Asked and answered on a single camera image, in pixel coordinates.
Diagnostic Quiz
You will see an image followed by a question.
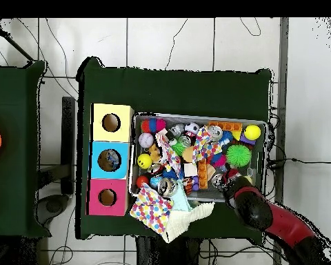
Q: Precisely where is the mint green cloth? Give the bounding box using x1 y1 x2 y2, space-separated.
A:
170 184 193 213

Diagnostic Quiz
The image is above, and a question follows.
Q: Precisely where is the large polka dot cloth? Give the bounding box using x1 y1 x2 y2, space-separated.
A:
129 184 174 235

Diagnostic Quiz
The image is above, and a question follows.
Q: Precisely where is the crushed silver can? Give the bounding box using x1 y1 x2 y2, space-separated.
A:
207 126 225 142

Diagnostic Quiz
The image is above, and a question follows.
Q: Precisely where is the grey floor stand base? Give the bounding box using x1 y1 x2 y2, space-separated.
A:
35 164 72 224

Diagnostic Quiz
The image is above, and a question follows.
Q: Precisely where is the cream muslin cloth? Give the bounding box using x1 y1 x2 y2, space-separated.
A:
161 201 216 244

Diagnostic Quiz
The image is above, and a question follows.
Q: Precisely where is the black and white soccer ball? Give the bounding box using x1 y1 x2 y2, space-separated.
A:
184 122 201 137

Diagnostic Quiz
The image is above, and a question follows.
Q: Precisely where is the yellow smiley ball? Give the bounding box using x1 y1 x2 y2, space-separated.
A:
137 153 154 170

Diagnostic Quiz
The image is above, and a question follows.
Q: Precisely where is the black floor cable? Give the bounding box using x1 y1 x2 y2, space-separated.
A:
266 156 331 170

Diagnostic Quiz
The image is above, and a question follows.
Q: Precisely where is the white baseball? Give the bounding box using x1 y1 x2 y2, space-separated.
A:
138 132 155 148

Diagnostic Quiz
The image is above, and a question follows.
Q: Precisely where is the small polka dot cloth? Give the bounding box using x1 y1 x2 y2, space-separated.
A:
192 128 223 164

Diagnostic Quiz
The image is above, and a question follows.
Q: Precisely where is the shallow clear bin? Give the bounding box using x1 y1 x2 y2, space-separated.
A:
128 112 268 205

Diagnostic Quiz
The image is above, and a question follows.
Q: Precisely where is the rainbow spiky toy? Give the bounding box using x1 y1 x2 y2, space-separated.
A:
141 118 168 134

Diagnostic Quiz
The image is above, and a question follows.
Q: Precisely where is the black flat panel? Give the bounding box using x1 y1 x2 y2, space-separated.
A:
61 96 77 195

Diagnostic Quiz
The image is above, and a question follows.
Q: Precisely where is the crushed red black can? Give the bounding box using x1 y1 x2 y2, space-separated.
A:
212 170 232 188

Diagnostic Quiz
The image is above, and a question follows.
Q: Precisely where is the large green spiky ball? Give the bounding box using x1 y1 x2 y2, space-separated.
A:
225 144 253 168

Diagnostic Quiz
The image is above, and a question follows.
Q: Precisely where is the green covered side table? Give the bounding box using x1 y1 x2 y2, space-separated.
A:
0 60 48 238

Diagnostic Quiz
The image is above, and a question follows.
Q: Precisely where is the wooden box with three holes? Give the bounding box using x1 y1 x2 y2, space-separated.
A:
88 103 135 217

